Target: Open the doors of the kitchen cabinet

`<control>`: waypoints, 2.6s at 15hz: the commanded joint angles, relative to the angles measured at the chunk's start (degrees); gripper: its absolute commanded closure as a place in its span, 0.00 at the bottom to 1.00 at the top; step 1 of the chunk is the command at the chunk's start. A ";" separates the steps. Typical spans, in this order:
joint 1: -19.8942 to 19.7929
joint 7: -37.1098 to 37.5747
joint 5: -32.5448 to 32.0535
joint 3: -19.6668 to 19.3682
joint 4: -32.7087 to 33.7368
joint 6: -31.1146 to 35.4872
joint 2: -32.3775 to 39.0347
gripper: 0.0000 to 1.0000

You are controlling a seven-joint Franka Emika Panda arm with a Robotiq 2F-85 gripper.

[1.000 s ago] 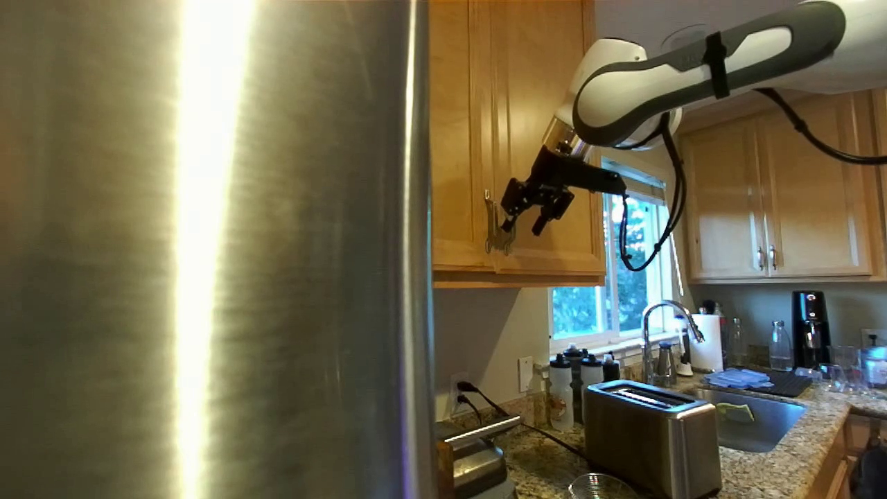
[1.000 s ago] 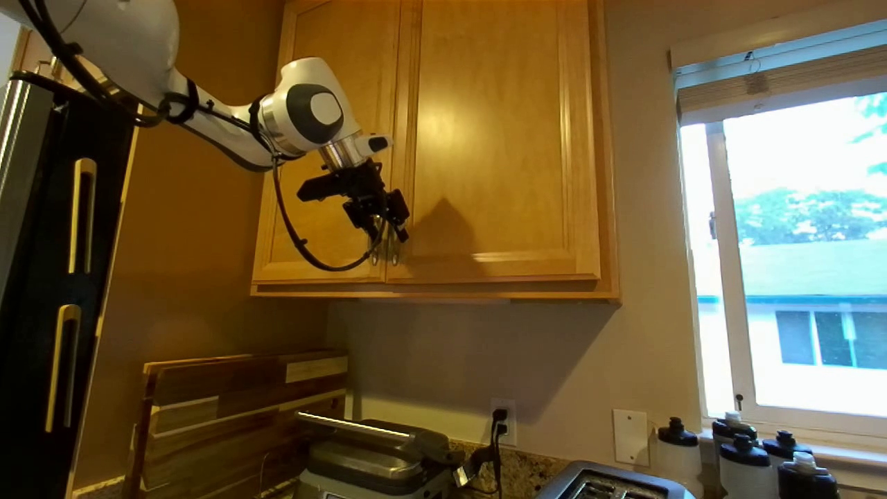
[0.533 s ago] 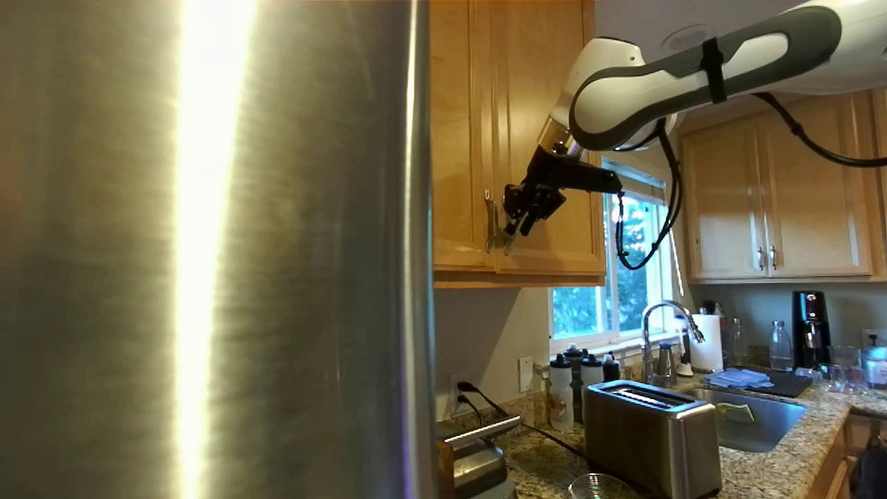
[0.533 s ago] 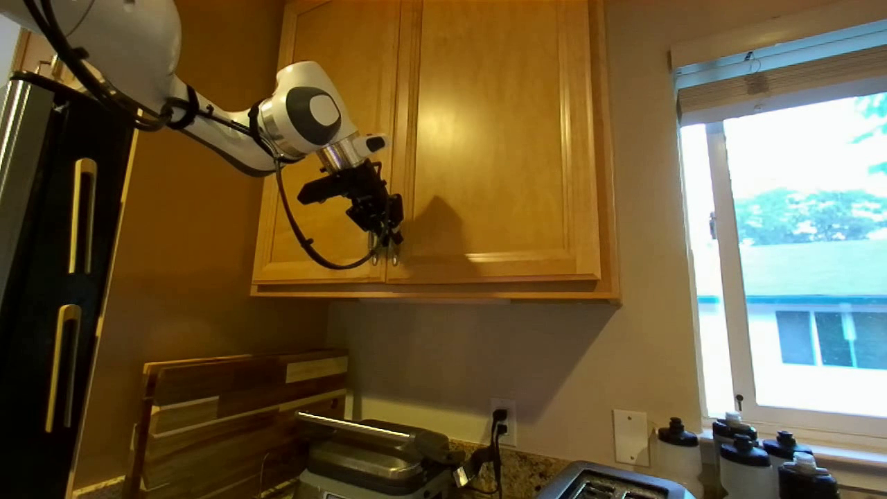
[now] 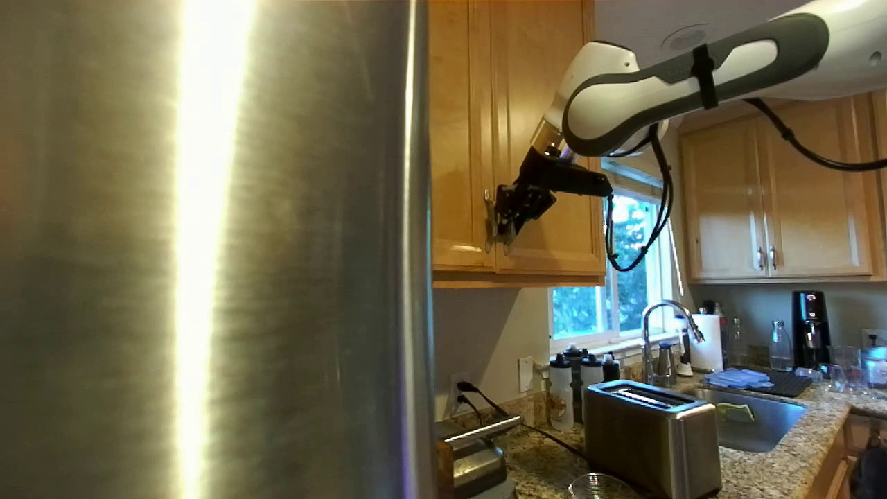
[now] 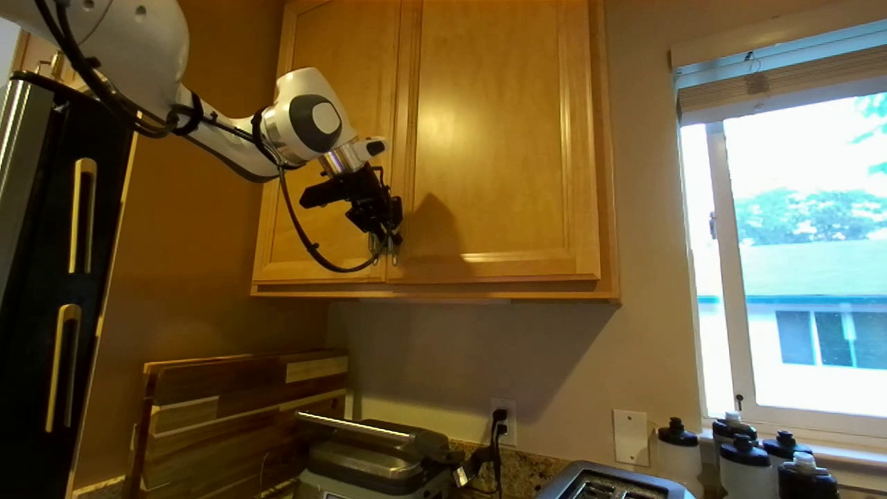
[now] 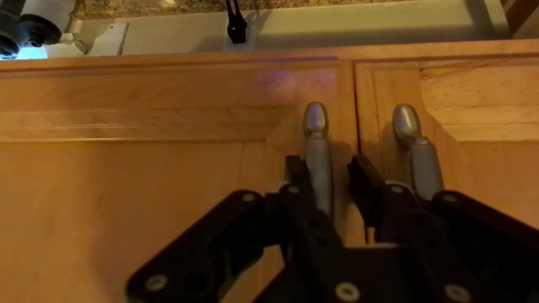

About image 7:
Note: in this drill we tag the narrow wooden cabinet door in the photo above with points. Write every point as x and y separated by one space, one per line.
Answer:
493 169

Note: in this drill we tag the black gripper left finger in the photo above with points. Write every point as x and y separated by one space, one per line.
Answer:
224 241

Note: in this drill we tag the wide wooden cabinet door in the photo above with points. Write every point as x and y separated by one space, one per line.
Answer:
111 196

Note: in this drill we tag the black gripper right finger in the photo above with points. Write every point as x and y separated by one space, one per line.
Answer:
476 253

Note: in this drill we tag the white wall switch plate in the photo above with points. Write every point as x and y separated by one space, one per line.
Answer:
109 39

